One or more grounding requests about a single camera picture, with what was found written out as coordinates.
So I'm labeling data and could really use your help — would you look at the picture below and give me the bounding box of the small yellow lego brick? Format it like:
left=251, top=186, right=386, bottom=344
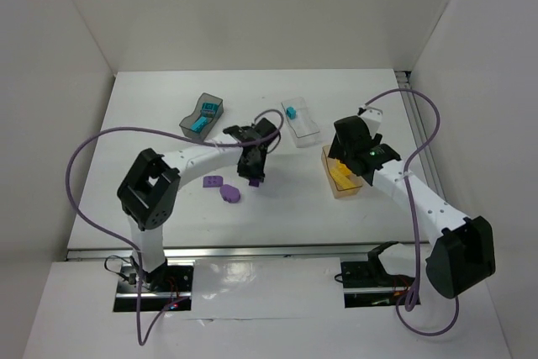
left=330, top=160, right=352, bottom=177

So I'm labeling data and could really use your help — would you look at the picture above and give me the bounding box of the long yellow lego plate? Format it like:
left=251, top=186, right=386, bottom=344
left=330, top=172, right=356, bottom=190

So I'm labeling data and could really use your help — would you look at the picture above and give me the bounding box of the small teal lego cube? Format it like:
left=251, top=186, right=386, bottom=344
left=286, top=107, right=297, bottom=119

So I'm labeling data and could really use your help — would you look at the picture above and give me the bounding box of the teal rectangular lego brick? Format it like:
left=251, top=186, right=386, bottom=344
left=190, top=116, right=210, bottom=133

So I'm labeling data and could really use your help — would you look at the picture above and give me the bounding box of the teal rounded lego brick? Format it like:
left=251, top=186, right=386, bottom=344
left=201, top=103, right=219, bottom=118

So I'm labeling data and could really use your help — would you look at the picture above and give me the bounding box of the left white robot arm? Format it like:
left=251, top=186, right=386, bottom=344
left=117, top=118, right=279, bottom=289

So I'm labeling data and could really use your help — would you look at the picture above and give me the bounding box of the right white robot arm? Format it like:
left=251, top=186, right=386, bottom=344
left=329, top=108, right=495, bottom=299

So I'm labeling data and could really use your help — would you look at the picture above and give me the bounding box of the orange tinted plastic container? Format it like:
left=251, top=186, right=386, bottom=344
left=321, top=145, right=363, bottom=199

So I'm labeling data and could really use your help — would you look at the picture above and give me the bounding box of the purple oval lego brick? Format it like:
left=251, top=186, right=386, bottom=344
left=219, top=184, right=241, bottom=203

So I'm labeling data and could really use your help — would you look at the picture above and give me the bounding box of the purple rounded lego brick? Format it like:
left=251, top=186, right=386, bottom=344
left=203, top=175, right=224, bottom=188

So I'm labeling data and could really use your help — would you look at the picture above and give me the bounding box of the clear plastic container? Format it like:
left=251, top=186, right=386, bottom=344
left=281, top=97, right=320, bottom=148

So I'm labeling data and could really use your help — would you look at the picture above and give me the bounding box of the dark smoky plastic container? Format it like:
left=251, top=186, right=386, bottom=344
left=179, top=92, right=224, bottom=140

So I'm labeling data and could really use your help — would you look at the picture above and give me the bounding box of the aluminium rail frame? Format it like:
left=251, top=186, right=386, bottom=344
left=68, top=69, right=430, bottom=254

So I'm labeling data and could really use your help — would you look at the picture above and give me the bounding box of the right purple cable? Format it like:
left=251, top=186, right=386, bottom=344
left=359, top=89, right=460, bottom=337

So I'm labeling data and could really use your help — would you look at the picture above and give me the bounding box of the purple cable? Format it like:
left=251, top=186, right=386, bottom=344
left=359, top=89, right=460, bottom=337
left=66, top=109, right=286, bottom=346

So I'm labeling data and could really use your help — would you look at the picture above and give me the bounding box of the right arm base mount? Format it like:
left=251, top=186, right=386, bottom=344
left=334, top=241, right=414, bottom=309

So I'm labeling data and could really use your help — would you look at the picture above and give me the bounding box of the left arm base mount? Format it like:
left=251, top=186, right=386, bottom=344
left=104, top=259, right=194, bottom=313

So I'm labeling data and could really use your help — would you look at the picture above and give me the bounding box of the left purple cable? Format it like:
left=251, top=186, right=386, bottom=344
left=66, top=109, right=286, bottom=346

